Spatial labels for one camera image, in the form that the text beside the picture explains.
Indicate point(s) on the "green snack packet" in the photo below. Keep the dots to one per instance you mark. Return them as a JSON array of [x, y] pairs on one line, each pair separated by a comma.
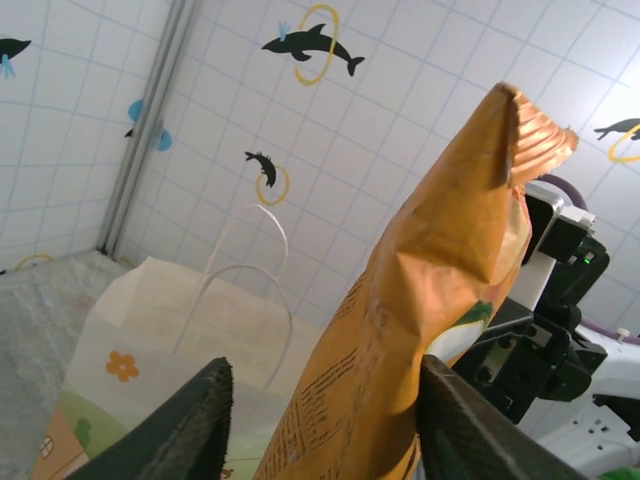
[[622, 474]]

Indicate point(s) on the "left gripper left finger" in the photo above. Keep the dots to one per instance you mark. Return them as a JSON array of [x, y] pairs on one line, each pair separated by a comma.
[[180, 430]]

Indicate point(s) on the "white printed paper bag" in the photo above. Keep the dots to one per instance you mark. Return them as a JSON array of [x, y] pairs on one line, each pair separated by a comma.
[[125, 325]]

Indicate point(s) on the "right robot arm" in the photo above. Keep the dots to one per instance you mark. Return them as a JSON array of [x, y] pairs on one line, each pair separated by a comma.
[[615, 370]]

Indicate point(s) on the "tall orange snack bag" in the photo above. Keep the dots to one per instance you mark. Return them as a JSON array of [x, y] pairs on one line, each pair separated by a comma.
[[400, 300]]

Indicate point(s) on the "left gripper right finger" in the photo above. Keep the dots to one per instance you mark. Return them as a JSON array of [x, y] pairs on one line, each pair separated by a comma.
[[470, 440]]

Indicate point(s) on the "aluminium corner post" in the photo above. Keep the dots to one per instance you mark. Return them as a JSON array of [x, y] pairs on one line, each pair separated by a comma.
[[145, 125]]

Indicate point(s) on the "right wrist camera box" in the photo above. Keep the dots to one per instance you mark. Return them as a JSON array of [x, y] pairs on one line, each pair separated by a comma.
[[545, 270]]

